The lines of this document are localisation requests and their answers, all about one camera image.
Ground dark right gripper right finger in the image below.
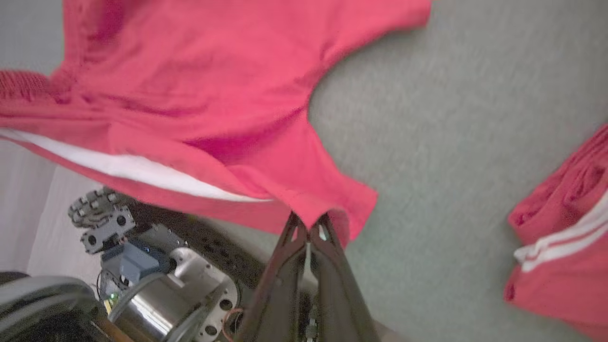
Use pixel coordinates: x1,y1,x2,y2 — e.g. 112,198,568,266
310,214,380,342

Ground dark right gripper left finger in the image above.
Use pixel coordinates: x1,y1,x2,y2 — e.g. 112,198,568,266
235,211,310,342

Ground red Bulls 23 jersey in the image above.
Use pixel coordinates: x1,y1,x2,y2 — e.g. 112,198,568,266
0,0,432,248

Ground silver robot torso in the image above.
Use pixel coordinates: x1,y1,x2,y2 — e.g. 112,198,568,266
97,204,304,342

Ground red shorts white stripes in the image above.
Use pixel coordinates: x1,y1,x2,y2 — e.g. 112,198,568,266
503,123,608,342

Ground grey cable drag chain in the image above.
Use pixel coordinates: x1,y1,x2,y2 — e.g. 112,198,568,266
68,187,137,256

